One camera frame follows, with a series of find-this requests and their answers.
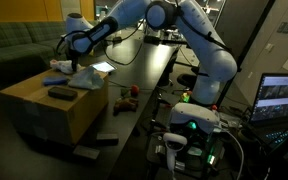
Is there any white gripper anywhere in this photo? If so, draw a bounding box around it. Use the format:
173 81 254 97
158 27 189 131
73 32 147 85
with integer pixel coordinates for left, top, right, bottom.
66 48 81 72

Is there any white plastic bag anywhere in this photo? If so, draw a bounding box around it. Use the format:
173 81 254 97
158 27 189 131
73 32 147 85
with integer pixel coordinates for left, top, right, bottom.
50 59 81 74

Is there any white towel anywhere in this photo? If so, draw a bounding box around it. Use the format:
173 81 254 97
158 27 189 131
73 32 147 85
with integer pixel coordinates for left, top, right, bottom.
68 66 104 90

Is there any brown plush toy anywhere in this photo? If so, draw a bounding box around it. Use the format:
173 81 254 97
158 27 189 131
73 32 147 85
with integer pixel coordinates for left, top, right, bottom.
113 98 139 116

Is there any red and green plush vegetable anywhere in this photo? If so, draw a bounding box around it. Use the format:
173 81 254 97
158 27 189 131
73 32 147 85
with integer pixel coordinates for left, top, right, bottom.
120 85 139 97

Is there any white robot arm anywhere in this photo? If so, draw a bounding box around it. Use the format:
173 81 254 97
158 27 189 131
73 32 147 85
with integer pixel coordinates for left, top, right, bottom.
61 0 237 105

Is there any cardboard box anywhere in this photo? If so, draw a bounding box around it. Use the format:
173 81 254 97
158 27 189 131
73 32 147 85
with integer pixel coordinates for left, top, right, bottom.
0 70 109 146

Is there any black block near box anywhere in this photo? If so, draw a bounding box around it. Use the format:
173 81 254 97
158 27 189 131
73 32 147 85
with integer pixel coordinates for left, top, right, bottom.
96 133 119 145

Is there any white tablet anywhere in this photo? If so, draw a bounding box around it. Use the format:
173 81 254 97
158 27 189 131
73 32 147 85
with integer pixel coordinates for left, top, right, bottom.
92 61 116 73

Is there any blue sponge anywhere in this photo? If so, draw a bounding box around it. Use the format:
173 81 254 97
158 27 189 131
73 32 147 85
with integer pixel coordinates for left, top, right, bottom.
42 76 67 86

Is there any black rectangular case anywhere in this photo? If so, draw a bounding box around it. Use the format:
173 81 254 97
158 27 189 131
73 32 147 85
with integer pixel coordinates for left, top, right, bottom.
48 87 77 101

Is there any green plaid sofa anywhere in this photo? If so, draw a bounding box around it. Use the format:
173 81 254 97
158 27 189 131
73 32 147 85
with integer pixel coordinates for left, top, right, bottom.
0 20 95 88

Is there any black block front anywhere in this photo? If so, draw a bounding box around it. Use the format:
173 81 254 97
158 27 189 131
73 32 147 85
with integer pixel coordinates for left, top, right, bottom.
73 145 100 160

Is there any white VR controller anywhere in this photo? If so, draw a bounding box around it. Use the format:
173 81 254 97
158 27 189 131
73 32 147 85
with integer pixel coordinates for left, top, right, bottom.
163 133 187 171

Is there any white VR headset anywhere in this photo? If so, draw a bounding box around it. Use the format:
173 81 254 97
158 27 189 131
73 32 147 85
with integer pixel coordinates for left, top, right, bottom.
169 103 219 134

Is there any open laptop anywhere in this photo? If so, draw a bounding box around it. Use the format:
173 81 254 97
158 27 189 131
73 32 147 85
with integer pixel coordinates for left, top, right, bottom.
248 73 288 149

